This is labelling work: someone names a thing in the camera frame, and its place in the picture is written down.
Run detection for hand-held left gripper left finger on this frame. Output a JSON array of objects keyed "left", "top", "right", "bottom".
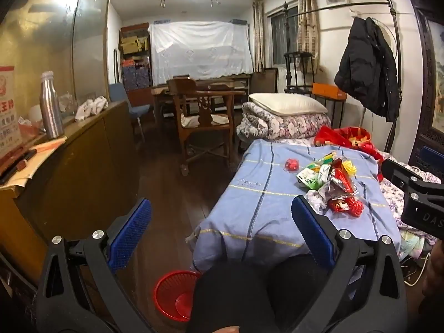
[{"left": 36, "top": 198, "right": 157, "bottom": 333}]

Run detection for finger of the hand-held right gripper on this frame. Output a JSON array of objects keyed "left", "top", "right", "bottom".
[
  {"left": 418, "top": 147, "right": 444, "bottom": 169},
  {"left": 381, "top": 159, "right": 429, "bottom": 195}
]

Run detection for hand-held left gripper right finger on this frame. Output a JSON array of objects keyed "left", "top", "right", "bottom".
[{"left": 291, "top": 196, "right": 408, "bottom": 333}]

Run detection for white tissue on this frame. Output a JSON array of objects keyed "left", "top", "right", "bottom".
[{"left": 307, "top": 191, "right": 330, "bottom": 213}]

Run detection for silver foil wrapper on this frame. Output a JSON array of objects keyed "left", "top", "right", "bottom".
[{"left": 317, "top": 177, "right": 344, "bottom": 202}]

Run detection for green snack wrapper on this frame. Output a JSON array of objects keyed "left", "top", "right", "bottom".
[{"left": 296, "top": 162, "right": 332, "bottom": 191}]

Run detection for green yellow drink carton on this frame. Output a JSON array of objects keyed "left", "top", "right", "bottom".
[{"left": 314, "top": 153, "right": 339, "bottom": 167}]

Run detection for red plastic mesh basket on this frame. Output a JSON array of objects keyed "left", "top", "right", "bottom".
[{"left": 153, "top": 270, "right": 203, "bottom": 322}]

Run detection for red printed cloth bag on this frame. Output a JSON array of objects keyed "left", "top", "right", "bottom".
[{"left": 314, "top": 126, "right": 385, "bottom": 181}]

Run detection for blue checked blanket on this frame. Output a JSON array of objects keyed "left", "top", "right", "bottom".
[{"left": 192, "top": 139, "right": 401, "bottom": 272}]

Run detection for brown wooden cabinet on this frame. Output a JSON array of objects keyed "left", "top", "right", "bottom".
[{"left": 0, "top": 99, "right": 147, "bottom": 285}]

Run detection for black padded jacket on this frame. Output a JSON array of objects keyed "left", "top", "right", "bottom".
[{"left": 335, "top": 17, "right": 399, "bottom": 123}]

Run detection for folded floral quilt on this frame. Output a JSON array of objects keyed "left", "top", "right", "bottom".
[{"left": 237, "top": 102, "right": 332, "bottom": 143}]

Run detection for stack of papers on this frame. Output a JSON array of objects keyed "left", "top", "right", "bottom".
[{"left": 0, "top": 137, "right": 68, "bottom": 190}]

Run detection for cream pillow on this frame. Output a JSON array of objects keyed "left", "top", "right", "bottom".
[{"left": 249, "top": 92, "right": 328, "bottom": 116}]

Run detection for standing electric fan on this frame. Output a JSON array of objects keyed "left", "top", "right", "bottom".
[{"left": 375, "top": 19, "right": 398, "bottom": 57}]

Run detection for crumpled white cloth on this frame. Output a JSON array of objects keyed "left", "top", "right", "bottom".
[{"left": 74, "top": 96, "right": 109, "bottom": 121}]

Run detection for dark wooden sticks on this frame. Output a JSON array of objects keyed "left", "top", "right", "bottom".
[{"left": 0, "top": 147, "right": 37, "bottom": 185}]

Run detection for blue chair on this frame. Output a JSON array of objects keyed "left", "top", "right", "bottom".
[{"left": 108, "top": 83, "right": 146, "bottom": 143}]

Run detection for wooden armchair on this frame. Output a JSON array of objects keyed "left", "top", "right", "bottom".
[{"left": 167, "top": 78, "right": 245, "bottom": 176}]

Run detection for wooden table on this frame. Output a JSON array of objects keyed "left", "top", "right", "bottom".
[{"left": 152, "top": 78, "right": 251, "bottom": 125}]

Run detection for silver metal bottle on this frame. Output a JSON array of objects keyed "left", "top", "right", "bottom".
[{"left": 39, "top": 71, "right": 65, "bottom": 140}]

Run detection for black metal chair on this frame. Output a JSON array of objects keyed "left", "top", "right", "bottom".
[{"left": 284, "top": 51, "right": 315, "bottom": 95}]

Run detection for dark wooden panel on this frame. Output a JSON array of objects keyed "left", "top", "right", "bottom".
[{"left": 250, "top": 67, "right": 279, "bottom": 95}]

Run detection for stack of blue patterned boxes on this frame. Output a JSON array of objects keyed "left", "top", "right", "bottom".
[{"left": 121, "top": 59, "right": 152, "bottom": 91}]

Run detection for red and white poster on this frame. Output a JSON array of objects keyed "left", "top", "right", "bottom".
[{"left": 0, "top": 65, "right": 22, "bottom": 157}]

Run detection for barred window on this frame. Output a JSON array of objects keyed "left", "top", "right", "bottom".
[{"left": 266, "top": 5, "right": 299, "bottom": 70}]

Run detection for patterned beige curtain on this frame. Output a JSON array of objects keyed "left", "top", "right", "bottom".
[
  {"left": 253, "top": 1, "right": 266, "bottom": 73},
  {"left": 296, "top": 0, "right": 320, "bottom": 57}
]

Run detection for stack of yellow boxes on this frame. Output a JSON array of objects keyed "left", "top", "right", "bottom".
[{"left": 120, "top": 29, "right": 150, "bottom": 57}]

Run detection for white cloth cover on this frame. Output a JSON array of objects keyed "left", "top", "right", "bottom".
[{"left": 148, "top": 21, "right": 254, "bottom": 85}]

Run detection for glass partition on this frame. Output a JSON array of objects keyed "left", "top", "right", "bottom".
[{"left": 0, "top": 0, "right": 115, "bottom": 125}]

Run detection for white cable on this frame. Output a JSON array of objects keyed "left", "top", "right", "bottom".
[{"left": 402, "top": 250, "right": 431, "bottom": 287}]

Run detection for carved dark wooden frame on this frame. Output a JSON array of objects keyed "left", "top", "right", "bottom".
[{"left": 404, "top": 0, "right": 444, "bottom": 181}]

